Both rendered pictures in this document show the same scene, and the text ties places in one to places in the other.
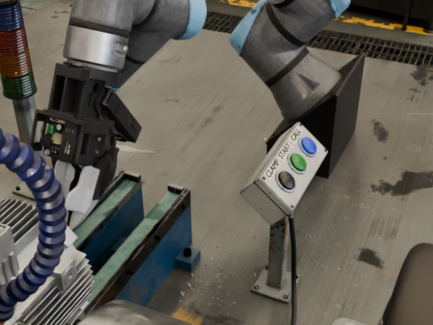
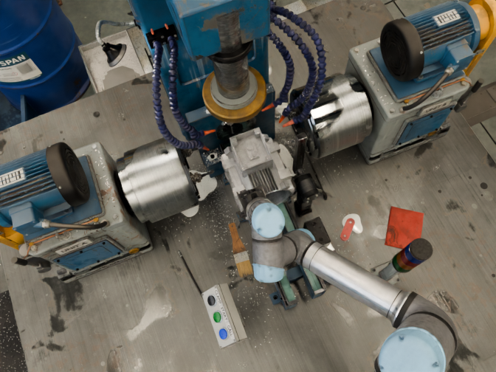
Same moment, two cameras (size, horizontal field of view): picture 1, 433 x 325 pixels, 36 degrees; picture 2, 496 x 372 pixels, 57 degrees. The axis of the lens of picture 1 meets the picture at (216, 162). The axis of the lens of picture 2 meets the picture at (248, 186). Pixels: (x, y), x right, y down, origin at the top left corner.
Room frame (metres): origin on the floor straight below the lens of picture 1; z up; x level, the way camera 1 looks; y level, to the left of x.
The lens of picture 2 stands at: (1.02, -0.09, 2.43)
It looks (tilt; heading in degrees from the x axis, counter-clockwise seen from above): 69 degrees down; 141
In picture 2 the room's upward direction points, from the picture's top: 9 degrees counter-clockwise
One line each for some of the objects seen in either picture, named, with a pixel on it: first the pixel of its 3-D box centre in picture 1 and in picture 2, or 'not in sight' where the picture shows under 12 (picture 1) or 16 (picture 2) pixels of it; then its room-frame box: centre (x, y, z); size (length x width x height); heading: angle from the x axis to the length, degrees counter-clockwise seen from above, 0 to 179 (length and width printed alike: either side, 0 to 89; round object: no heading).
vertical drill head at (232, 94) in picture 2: not in sight; (231, 69); (0.47, 0.35, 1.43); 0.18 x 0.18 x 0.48
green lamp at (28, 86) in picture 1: (18, 80); (404, 260); (1.12, 0.37, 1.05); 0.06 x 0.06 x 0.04
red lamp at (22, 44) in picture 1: (9, 36); (413, 255); (1.12, 0.37, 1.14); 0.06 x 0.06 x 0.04
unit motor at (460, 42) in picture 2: not in sight; (431, 69); (0.80, 0.89, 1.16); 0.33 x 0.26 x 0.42; 65
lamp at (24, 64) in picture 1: (13, 59); (409, 257); (1.12, 0.37, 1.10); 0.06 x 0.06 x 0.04
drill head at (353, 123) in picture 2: not in sight; (336, 113); (0.64, 0.63, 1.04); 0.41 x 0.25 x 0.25; 65
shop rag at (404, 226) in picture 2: not in sight; (404, 229); (1.07, 0.55, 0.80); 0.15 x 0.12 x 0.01; 118
